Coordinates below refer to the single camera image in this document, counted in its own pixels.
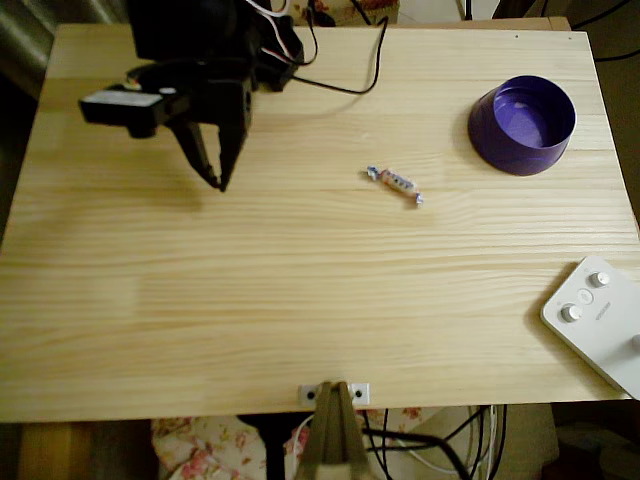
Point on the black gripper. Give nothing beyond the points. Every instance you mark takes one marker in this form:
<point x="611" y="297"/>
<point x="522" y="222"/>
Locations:
<point x="222" y="111"/>

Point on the candy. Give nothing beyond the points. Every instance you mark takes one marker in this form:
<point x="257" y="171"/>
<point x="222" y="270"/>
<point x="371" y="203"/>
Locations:
<point x="395" y="182"/>

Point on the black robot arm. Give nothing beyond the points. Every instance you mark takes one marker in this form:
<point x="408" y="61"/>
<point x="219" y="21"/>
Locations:
<point x="175" y="30"/>

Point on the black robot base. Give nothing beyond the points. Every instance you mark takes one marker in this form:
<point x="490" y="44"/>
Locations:
<point x="285" y="45"/>

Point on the purple bowl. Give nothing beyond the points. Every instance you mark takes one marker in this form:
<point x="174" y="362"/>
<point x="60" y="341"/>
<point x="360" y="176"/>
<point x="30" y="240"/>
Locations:
<point x="500" y="150"/>

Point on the grey curtain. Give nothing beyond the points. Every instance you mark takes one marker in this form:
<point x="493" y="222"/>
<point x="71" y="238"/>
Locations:
<point x="30" y="40"/>

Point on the floral cloth with pink roses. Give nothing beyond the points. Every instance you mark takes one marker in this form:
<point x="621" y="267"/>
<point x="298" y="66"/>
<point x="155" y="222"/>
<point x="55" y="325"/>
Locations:
<point x="210" y="450"/>

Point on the wooden table leg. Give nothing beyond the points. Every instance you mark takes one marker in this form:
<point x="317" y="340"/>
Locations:
<point x="55" y="450"/>

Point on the beige upholstered seat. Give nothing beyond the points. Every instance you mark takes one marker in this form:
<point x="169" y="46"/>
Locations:
<point x="530" y="440"/>

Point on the white control box with knobs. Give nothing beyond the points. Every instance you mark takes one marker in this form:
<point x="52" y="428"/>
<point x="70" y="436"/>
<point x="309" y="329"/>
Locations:
<point x="605" y="330"/>

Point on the black camera box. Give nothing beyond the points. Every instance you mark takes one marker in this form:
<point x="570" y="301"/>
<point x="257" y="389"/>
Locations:
<point x="117" y="110"/>

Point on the white metal bracket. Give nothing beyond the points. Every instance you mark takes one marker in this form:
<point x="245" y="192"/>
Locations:
<point x="304" y="393"/>

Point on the black stand post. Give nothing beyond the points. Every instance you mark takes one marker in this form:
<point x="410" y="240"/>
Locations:
<point x="275" y="450"/>

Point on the wooden frame rail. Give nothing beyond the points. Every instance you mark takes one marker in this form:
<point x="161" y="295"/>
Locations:
<point x="500" y="22"/>

